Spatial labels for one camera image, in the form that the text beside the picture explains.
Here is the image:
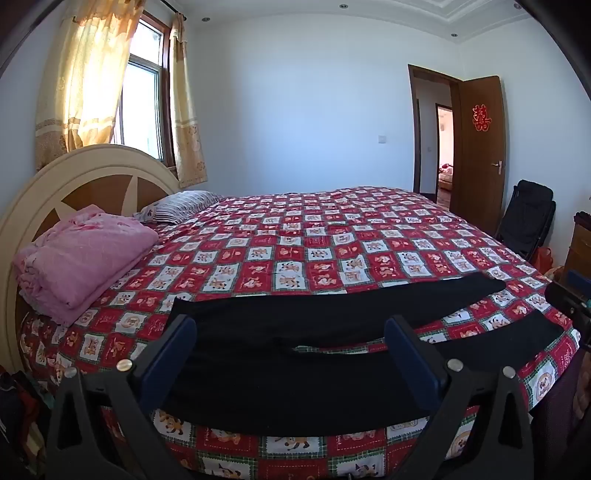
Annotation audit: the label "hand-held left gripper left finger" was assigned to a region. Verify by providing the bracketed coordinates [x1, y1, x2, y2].
[46, 314, 199, 480]

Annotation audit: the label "red checked printed bedspread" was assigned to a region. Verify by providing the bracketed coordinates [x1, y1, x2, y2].
[18, 186, 583, 480]

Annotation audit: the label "brown door frame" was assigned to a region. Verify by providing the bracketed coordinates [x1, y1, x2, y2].
[407, 64, 464, 204]

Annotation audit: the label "striped pillow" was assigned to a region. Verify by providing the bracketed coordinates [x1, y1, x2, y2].
[134, 191, 225, 225]

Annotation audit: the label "wooden cabinet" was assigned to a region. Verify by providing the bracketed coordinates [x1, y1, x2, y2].
[555, 211, 591, 288]

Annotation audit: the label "folded pink blanket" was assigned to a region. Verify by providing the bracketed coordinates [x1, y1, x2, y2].
[13, 205, 160, 326]

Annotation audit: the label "black pants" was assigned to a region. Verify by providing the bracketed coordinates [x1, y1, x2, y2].
[161, 272, 573, 435]

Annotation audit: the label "black folding chair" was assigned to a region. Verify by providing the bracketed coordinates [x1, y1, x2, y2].
[494, 180, 555, 266]

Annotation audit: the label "pile of dark clothes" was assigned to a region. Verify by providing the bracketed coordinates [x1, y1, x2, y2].
[0, 364, 61, 480]

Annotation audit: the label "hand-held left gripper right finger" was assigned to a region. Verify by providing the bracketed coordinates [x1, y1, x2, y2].
[384, 315, 536, 480]

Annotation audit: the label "brown wooden door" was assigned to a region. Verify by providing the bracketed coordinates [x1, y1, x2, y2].
[450, 75, 507, 236]

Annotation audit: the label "red bag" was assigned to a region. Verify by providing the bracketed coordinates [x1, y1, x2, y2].
[531, 247, 554, 274]

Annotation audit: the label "cream and wood headboard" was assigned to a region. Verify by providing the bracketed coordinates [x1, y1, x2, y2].
[0, 144, 183, 370]

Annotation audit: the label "window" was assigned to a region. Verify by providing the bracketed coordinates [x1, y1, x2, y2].
[110, 11, 176, 169]

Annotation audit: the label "wide yellow curtain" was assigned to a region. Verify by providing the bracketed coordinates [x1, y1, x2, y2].
[34, 0, 147, 171]

